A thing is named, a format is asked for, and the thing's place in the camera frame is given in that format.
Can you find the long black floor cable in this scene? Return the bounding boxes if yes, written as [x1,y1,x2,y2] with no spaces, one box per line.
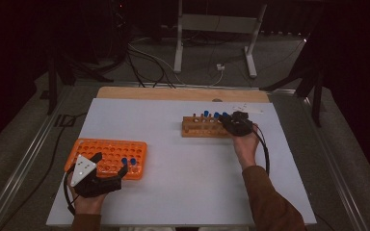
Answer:
[0,112,88,231]

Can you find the orange plastic test tube rack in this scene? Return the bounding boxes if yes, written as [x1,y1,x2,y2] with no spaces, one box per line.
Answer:
[65,138,148,181]

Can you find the hand-held gripper black cable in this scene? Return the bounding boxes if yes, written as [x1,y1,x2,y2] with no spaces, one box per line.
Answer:
[63,163,78,217]
[251,123,271,177]

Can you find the right hand-held gripper black cable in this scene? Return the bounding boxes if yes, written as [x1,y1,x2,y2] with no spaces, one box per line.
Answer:
[251,123,271,177]

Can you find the white table mat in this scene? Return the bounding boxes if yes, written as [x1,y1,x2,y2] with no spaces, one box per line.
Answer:
[45,97,317,227]

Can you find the black floor cables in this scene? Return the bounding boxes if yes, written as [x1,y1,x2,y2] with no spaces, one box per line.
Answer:
[125,47,176,90]

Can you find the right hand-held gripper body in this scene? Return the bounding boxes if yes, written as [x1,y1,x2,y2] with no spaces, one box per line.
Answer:
[225,103,265,138]

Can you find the person's right hand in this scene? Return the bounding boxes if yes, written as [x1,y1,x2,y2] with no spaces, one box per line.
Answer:
[231,123,260,171]

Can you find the metal floor rail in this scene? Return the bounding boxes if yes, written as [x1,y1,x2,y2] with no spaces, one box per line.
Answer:
[0,86,74,231]
[301,95,370,231]

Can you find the white cable with plug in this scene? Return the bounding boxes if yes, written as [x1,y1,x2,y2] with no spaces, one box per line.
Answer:
[128,37,226,88]

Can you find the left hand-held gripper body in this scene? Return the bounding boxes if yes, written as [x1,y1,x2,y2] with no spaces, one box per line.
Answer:
[70,154,123,198]

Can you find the wooden test tube rack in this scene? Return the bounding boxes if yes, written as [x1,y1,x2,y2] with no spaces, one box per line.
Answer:
[181,113,239,140]

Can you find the white metal stand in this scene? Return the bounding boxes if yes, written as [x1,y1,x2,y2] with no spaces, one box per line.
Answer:
[172,0,268,79]

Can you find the black tripod stand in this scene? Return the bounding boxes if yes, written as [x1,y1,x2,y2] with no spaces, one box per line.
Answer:
[46,47,115,116]
[259,32,324,128]

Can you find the left hand-held gripper black cable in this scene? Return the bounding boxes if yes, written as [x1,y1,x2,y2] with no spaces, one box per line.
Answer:
[63,163,78,217]

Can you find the person's left hand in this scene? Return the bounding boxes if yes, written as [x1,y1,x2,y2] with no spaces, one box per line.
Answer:
[66,182,109,216]

